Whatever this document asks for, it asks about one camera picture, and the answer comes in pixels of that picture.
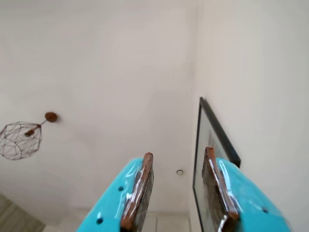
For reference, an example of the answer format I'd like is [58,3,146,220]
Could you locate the wire cage pendant lamp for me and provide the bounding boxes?
[0,112,58,161]

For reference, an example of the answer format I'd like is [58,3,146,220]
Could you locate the black framed wall picture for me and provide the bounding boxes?
[192,96,242,232]

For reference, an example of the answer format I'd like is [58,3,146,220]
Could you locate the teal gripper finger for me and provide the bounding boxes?
[201,146,292,232]
[76,152,155,232]

